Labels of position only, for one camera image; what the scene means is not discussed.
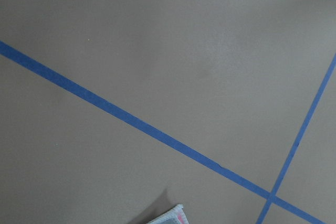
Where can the pink towel grey edge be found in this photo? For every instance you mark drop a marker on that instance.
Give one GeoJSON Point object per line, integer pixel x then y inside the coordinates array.
{"type": "Point", "coordinates": [176, 215]}

